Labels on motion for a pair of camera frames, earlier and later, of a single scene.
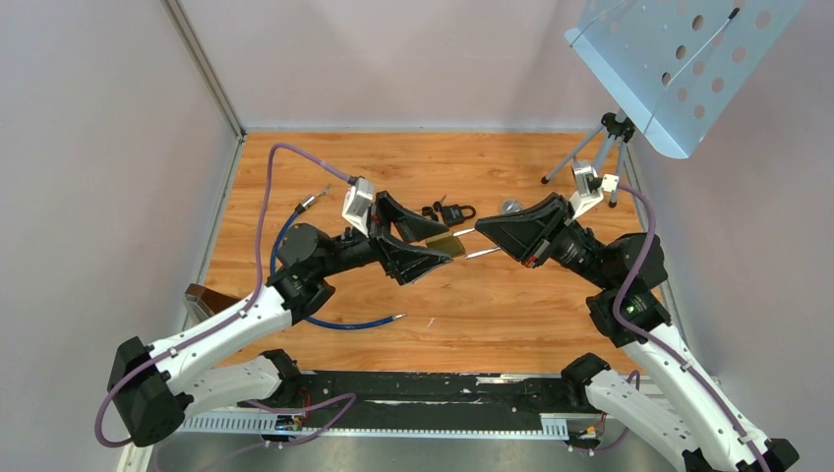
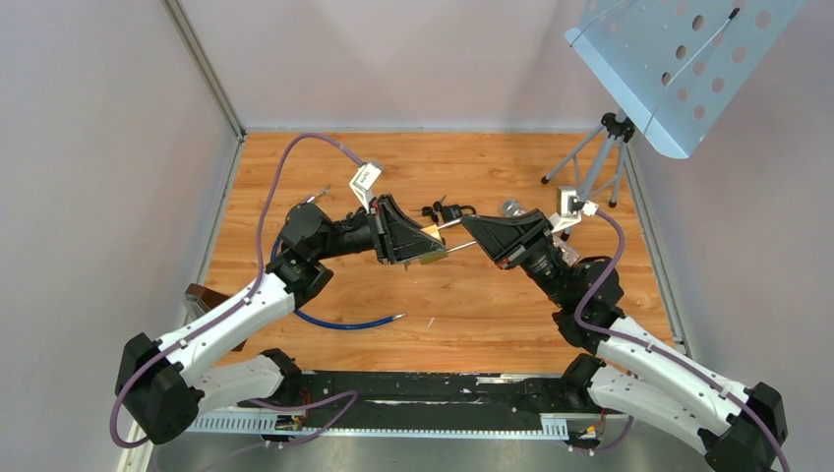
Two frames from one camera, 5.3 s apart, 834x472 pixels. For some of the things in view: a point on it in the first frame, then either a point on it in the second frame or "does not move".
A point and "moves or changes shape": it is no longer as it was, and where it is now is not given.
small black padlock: [454, 214] does not move
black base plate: [424, 400] does not move
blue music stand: [674, 67] does not move
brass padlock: [446, 242] moves or changes shape
